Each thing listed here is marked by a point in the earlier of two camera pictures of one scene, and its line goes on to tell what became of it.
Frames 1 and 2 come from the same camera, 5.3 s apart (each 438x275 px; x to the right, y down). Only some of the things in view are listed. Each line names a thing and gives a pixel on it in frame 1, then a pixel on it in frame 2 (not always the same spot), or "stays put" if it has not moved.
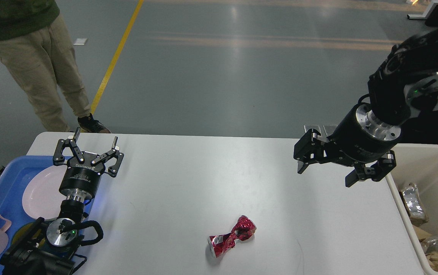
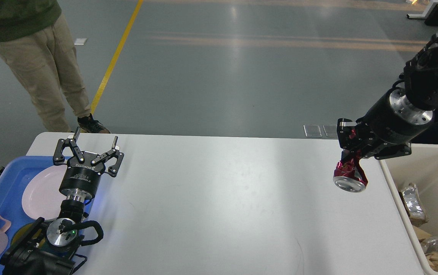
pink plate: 41,198 stays put
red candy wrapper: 244,228 to 349,175
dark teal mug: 21,232 stays put
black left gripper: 80,181 stays put
